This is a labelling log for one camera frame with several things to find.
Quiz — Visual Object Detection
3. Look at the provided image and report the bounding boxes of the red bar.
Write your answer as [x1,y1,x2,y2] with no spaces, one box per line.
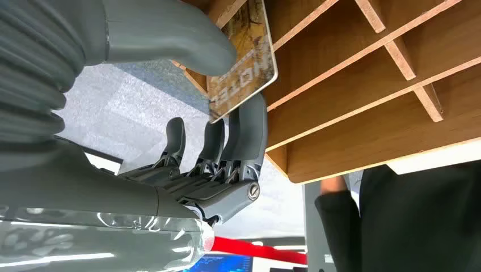
[211,236,308,266]

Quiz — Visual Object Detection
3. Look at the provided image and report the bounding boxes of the ribbed grey right arm sleeve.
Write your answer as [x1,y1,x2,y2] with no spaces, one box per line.
[0,0,108,152]

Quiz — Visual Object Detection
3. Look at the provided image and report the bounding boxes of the blue screen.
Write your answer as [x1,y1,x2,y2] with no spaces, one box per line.
[183,253,254,272]

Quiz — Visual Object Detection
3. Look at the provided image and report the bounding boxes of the wooden slotted card rack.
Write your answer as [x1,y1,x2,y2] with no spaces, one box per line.
[171,0,481,185]

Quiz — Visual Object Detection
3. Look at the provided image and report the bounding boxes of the person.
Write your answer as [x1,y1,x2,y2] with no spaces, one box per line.
[315,160,481,272]

